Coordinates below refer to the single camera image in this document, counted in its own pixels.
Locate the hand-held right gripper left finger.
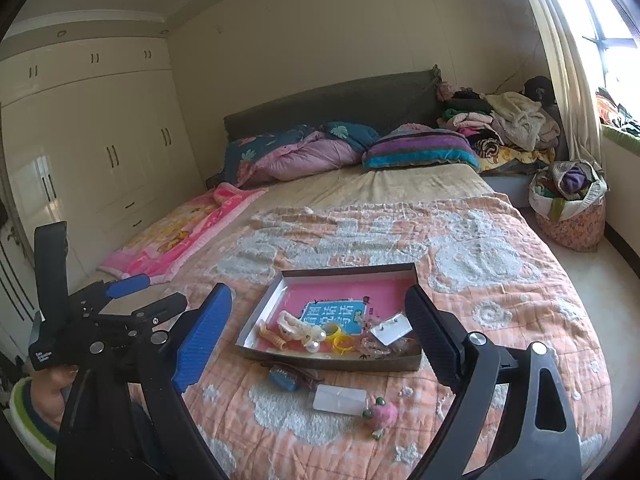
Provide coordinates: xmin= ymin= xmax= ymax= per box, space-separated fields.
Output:
xmin=54 ymin=282 xmax=234 ymax=480

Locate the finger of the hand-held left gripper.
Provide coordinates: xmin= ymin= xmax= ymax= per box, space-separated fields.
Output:
xmin=97 ymin=273 xmax=151 ymax=306
xmin=127 ymin=294 xmax=189 ymax=329

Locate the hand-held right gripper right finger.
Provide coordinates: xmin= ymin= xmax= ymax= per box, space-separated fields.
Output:
xmin=404 ymin=284 xmax=583 ymax=480

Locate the white earring card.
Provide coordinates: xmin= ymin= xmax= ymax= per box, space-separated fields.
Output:
xmin=369 ymin=316 xmax=414 ymax=347

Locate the tan ridged hair clip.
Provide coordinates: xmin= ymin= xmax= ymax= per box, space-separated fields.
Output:
xmin=257 ymin=324 xmax=288 ymax=353

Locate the yellow bracelet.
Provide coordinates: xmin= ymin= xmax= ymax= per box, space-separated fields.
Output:
xmin=322 ymin=324 xmax=356 ymax=358

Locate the pearl hair clip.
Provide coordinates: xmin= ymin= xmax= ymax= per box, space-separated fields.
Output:
xmin=295 ymin=320 xmax=328 ymax=356

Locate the cardboard box tray pink inside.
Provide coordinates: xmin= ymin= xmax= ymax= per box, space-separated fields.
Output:
xmin=235 ymin=261 xmax=423 ymax=372

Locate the person's left forearm striped sleeve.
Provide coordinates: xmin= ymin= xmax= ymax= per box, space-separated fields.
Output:
xmin=9 ymin=375 xmax=57 ymax=477

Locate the person's left hand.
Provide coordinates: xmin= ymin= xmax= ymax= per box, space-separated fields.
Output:
xmin=30 ymin=362 xmax=81 ymax=428

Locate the white door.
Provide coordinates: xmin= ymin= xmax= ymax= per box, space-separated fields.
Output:
xmin=0 ymin=200 xmax=41 ymax=361

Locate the pink cartoon blanket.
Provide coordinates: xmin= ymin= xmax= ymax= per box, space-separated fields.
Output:
xmin=97 ymin=182 xmax=268 ymax=286

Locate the blue hair clip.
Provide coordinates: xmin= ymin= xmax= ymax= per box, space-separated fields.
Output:
xmin=267 ymin=366 xmax=301 ymax=393

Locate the peach cloud quilt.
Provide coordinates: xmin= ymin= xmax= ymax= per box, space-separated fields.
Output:
xmin=177 ymin=195 xmax=613 ymax=480

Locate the cream wardrobe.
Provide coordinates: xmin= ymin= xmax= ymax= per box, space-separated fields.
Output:
xmin=0 ymin=35 xmax=206 ymax=281

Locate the beige bed sheet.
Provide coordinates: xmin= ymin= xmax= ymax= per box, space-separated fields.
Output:
xmin=245 ymin=165 xmax=496 ymax=221

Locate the floral fabric bag of clothes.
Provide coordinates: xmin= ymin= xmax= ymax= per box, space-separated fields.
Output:
xmin=529 ymin=160 xmax=608 ymax=253

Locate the striped pillow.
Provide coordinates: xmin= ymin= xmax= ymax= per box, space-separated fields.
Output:
xmin=361 ymin=127 xmax=481 ymax=172

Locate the floral and pink duvet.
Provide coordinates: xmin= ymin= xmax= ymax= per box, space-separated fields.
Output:
xmin=220 ymin=121 xmax=383 ymax=188

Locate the pile of clothes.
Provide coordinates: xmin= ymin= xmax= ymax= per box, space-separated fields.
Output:
xmin=435 ymin=76 xmax=563 ymax=171

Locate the dark grey headboard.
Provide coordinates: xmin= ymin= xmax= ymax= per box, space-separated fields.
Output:
xmin=222 ymin=65 xmax=443 ymax=148

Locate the green patterned cloth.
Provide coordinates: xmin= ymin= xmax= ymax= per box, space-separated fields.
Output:
xmin=595 ymin=87 xmax=640 ymax=141

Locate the cream curtain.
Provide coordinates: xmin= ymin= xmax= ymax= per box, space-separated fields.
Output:
xmin=515 ymin=0 xmax=603 ymax=171

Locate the window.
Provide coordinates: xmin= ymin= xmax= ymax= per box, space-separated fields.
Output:
xmin=570 ymin=0 xmax=640 ymax=91

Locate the pink pompom hair tie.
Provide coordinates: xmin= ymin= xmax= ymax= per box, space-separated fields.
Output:
xmin=361 ymin=396 xmax=401 ymax=441

